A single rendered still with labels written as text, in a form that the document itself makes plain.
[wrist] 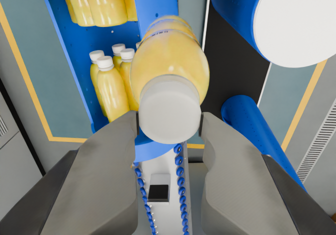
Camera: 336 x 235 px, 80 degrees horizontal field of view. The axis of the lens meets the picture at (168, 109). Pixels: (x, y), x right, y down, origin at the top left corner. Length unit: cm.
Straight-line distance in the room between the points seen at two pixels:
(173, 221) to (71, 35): 120
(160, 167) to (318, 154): 197
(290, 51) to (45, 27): 170
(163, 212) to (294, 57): 108
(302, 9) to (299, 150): 204
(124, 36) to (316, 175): 267
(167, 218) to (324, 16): 124
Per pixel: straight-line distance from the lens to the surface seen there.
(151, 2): 41
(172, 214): 139
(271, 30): 62
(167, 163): 102
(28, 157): 271
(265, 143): 129
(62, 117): 231
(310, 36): 67
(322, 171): 293
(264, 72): 170
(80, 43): 63
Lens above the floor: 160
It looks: 57 degrees down
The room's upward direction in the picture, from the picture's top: 174 degrees counter-clockwise
